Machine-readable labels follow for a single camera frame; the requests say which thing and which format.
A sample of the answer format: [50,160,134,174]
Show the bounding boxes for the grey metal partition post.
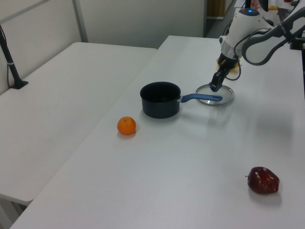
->
[72,0,89,44]

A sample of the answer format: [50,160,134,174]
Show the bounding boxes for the red toy apple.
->
[245,166,280,195]

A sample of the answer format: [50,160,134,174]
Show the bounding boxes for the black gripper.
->
[210,53,239,93]

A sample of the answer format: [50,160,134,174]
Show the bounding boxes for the orange mandarin fruit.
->
[117,116,137,136]

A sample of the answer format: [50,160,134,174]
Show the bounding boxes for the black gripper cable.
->
[224,63,242,81]

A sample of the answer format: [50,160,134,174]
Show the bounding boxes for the glass lid with blue knob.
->
[195,82,235,107]

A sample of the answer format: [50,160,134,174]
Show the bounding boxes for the dark pot with blue handle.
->
[140,82,224,119]

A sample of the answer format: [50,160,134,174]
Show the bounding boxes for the black pole with base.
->
[0,23,29,90]

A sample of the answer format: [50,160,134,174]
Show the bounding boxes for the yellow toy bell pepper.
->
[216,58,242,72]

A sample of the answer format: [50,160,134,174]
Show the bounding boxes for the black table clamp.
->
[289,35,305,50]

